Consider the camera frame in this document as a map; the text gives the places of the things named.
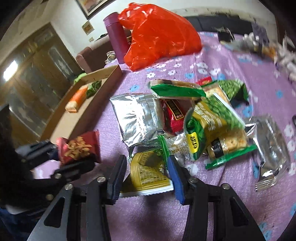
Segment purple floral tablecloth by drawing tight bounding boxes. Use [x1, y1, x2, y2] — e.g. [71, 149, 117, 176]
[32, 31, 296, 241]

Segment small green snack packet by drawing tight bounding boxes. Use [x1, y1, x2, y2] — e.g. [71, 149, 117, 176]
[218, 79, 249, 102]

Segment yellow snack bag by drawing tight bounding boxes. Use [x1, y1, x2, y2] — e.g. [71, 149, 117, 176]
[119, 148, 174, 198]

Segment wooden glass door cabinet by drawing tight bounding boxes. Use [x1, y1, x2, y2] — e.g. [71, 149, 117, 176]
[1, 24, 82, 147]

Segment red nut snack bag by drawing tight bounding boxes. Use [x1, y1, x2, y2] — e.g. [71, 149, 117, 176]
[56, 130, 101, 166]

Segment green pea snack bag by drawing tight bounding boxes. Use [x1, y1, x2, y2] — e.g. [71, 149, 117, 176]
[184, 93, 245, 161]

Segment cardboard tray box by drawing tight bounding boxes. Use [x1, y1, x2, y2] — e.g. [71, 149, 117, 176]
[40, 65, 123, 143]

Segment red snack packet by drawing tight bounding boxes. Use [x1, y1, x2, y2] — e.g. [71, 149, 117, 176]
[161, 99, 192, 135]

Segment orange cracker pack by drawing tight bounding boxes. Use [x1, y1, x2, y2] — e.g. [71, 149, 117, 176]
[65, 84, 88, 113]

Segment green cloth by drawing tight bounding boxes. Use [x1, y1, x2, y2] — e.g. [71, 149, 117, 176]
[73, 73, 87, 84]

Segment green packet in tray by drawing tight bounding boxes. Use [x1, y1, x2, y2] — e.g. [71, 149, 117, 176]
[86, 80, 102, 98]

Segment small black box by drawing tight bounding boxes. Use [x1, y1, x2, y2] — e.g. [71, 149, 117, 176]
[214, 27, 235, 43]

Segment red plastic bag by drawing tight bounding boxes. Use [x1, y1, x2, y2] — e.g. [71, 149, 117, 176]
[118, 3, 202, 71]

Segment framed horse painting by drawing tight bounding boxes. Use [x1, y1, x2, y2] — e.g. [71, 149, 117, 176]
[76, 0, 114, 20]

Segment red candy bar packet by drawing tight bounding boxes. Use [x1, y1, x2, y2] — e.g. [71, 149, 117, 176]
[196, 76, 213, 86]

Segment white gloves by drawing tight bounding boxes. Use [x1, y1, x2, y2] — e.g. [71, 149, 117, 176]
[243, 32, 295, 82]

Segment silver foil snack pack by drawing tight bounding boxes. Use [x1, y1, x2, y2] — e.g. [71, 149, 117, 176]
[244, 114, 290, 192]

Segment brown armchair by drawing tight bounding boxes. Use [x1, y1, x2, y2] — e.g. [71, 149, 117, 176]
[76, 35, 113, 73]

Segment green cracker pack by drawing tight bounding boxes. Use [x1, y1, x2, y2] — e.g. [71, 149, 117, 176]
[203, 81, 257, 170]
[148, 79, 206, 100]

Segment black sofa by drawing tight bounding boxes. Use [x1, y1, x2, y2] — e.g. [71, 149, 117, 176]
[185, 14, 253, 35]

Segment purple thermos bottle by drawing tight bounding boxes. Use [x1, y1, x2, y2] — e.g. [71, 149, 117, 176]
[103, 12, 130, 64]

